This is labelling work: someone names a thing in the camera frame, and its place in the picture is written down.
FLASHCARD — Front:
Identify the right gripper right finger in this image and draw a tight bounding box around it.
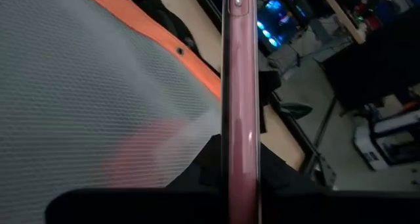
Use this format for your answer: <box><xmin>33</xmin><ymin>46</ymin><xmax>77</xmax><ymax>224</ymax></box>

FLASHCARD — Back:
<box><xmin>259</xmin><ymin>143</ymin><xmax>318</xmax><ymax>189</ymax></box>

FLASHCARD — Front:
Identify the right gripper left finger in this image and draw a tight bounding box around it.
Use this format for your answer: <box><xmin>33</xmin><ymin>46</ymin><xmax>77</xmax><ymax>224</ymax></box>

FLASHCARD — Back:
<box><xmin>166</xmin><ymin>133</ymin><xmax>224</xmax><ymax>190</ymax></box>

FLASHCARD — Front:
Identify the pink smartphone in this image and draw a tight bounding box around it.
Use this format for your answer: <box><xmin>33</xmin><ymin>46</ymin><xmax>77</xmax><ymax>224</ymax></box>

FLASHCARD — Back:
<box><xmin>220</xmin><ymin>0</ymin><xmax>263</xmax><ymax>224</ymax></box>

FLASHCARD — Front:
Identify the mesh pouch with orange zipper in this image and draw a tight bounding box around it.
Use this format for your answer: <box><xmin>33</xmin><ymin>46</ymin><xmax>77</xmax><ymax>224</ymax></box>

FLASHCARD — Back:
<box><xmin>0</xmin><ymin>0</ymin><xmax>222</xmax><ymax>224</ymax></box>

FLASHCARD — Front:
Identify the black computer tower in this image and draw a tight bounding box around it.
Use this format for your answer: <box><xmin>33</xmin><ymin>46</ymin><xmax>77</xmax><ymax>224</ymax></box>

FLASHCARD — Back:
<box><xmin>255</xmin><ymin>0</ymin><xmax>318</xmax><ymax>56</ymax></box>

